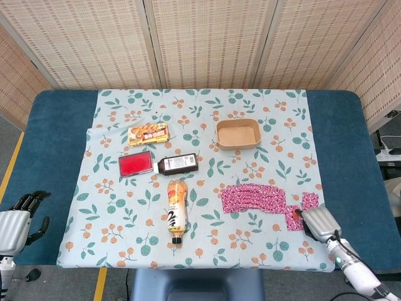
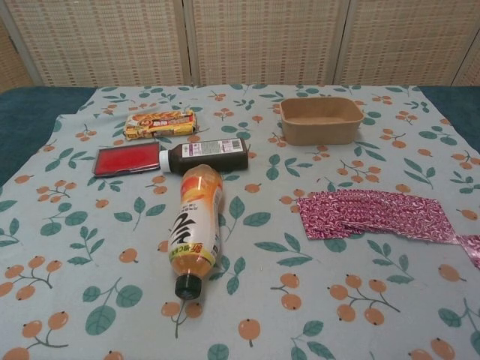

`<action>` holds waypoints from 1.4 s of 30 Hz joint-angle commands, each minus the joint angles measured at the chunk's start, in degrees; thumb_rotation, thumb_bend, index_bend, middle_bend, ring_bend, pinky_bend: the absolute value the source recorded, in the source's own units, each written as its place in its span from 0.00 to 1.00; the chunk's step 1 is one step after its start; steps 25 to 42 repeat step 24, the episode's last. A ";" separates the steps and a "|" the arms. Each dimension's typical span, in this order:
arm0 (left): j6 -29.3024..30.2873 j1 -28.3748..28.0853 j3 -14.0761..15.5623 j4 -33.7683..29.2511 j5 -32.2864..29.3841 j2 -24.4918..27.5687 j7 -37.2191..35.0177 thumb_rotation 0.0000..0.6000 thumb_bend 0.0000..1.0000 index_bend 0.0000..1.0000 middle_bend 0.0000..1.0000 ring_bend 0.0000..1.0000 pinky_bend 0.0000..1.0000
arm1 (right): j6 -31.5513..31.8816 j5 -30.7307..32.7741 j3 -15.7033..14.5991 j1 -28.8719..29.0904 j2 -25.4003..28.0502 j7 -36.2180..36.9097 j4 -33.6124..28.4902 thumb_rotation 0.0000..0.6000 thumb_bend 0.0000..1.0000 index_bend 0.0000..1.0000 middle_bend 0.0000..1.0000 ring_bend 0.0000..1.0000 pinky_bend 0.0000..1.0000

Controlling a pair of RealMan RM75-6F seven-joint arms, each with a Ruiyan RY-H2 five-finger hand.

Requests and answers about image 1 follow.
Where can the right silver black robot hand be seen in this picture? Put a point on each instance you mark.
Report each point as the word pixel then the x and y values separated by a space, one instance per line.
pixel 319 222

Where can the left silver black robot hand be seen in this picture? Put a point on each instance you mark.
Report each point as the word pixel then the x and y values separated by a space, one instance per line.
pixel 14 223

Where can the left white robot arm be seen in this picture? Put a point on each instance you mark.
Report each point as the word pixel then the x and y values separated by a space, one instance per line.
pixel 6 272

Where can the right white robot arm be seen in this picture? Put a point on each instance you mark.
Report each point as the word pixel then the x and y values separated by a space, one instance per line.
pixel 354 266

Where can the pink patterned cloth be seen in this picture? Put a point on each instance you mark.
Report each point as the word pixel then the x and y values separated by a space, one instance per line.
pixel 250 199

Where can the beige bag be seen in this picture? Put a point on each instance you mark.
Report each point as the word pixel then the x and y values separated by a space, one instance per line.
pixel 394 191

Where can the brown cardboard tray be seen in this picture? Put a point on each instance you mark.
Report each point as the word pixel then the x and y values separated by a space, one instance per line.
pixel 238 134

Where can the floral leaf print tablecloth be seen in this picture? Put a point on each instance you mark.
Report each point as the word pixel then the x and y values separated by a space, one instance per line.
pixel 194 219

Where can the red ink stamp pad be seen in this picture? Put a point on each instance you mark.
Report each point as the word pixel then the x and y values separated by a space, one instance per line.
pixel 135 164

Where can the woven bamboo screen panel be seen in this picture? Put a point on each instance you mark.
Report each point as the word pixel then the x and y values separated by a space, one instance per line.
pixel 18 81
pixel 313 44
pixel 84 44
pixel 210 44
pixel 372 72

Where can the orange drink plastic bottle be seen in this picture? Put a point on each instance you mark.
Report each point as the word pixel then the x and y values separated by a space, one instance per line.
pixel 177 210

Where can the dark brown syrup bottle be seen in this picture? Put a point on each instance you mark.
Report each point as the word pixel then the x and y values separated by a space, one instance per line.
pixel 177 164

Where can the yellow curry box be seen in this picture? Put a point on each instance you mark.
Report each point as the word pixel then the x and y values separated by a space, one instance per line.
pixel 148 134

